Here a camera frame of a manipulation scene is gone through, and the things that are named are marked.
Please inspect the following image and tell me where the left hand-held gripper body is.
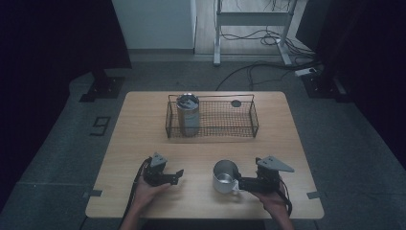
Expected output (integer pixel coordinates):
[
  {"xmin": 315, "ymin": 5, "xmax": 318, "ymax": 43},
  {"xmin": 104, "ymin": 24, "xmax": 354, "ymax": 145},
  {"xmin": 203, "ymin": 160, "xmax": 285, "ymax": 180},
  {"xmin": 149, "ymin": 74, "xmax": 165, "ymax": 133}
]
[{"xmin": 143, "ymin": 151, "xmax": 169, "ymax": 188}]

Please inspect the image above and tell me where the person's left hand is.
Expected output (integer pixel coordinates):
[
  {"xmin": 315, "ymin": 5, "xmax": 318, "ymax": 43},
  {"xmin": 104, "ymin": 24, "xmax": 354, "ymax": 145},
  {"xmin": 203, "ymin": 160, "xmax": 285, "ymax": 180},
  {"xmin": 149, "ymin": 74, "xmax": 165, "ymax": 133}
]
[{"xmin": 131, "ymin": 176, "xmax": 172, "ymax": 213}]

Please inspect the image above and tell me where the person's right hand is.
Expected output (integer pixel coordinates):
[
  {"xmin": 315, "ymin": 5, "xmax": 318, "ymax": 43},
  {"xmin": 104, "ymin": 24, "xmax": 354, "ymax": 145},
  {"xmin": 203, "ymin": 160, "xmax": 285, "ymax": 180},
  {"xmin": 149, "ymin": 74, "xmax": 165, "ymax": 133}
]
[{"xmin": 258, "ymin": 181, "xmax": 290, "ymax": 219}]

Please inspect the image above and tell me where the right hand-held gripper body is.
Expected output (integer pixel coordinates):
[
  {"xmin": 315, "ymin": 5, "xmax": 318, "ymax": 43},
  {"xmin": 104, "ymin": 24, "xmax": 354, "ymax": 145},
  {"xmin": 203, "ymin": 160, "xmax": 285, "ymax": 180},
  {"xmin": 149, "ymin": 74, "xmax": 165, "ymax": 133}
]
[{"xmin": 254, "ymin": 155, "xmax": 296, "ymax": 194}]

